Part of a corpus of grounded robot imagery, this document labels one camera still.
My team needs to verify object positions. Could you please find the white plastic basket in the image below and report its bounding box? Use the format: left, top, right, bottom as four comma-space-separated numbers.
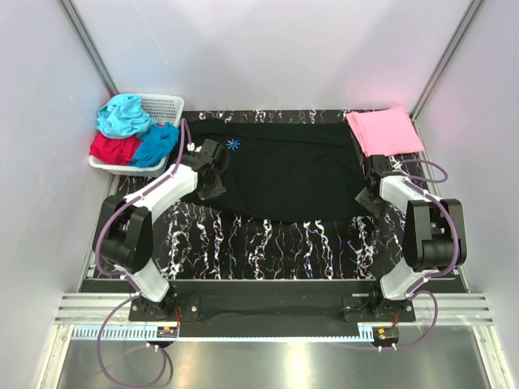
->
88, 93, 184, 178

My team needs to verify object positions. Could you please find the left orange connector box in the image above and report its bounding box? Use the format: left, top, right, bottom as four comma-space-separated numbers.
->
157, 326, 179, 338

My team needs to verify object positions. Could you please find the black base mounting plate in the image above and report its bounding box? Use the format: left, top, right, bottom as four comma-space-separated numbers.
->
129, 280, 415, 340

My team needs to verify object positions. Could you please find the black marble pattern mat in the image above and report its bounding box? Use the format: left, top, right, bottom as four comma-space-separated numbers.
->
152, 111, 405, 280

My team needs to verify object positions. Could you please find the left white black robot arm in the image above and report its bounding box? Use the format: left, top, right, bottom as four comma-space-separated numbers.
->
92, 139, 230, 321

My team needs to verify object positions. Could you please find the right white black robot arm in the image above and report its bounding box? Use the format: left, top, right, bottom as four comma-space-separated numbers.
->
344, 155, 467, 322

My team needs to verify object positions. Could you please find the light blue t shirt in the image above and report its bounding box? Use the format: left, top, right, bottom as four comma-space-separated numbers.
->
96, 94, 157, 139

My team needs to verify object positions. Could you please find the red t shirt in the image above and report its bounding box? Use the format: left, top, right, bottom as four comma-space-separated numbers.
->
89, 132, 142, 165

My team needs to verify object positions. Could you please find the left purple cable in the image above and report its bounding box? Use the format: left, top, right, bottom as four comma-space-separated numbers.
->
94, 118, 197, 384

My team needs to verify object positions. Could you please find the black t shirt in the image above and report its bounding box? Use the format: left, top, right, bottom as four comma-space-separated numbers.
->
184, 118, 369, 222

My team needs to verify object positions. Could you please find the right orange connector box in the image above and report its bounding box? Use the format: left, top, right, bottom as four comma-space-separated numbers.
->
374, 327, 400, 348

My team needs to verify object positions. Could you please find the folded pink t shirt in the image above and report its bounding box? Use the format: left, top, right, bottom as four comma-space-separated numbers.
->
346, 106, 425, 156

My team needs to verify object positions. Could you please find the orange connector box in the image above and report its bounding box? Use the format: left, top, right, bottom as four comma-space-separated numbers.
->
374, 327, 400, 348
157, 326, 179, 338

